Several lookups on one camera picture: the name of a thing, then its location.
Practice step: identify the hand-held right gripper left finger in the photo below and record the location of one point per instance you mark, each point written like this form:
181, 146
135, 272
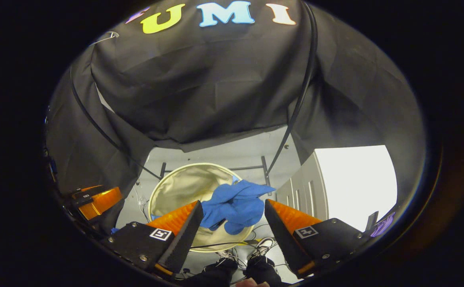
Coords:
186, 239

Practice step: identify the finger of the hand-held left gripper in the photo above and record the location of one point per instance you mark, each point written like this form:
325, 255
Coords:
86, 190
104, 201

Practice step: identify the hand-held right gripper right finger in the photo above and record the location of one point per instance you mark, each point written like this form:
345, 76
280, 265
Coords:
281, 239

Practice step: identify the beige laundry hamper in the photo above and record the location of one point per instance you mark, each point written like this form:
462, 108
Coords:
184, 187

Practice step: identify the white plastic clothes hanger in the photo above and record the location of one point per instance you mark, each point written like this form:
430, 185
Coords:
116, 35

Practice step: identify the black and white sneaker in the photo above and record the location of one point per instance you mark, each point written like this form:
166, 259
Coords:
226, 255
264, 246

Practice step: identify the person's right leg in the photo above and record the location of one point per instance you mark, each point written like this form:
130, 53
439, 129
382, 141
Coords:
263, 271

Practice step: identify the person's leg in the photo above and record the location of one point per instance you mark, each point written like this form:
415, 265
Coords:
216, 275
263, 271

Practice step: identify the person's left leg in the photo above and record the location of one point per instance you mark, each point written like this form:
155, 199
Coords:
216, 275

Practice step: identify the white cabinet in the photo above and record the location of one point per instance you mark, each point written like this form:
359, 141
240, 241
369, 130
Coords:
307, 191

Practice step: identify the purple object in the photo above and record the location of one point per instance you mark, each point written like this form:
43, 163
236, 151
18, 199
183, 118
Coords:
383, 225

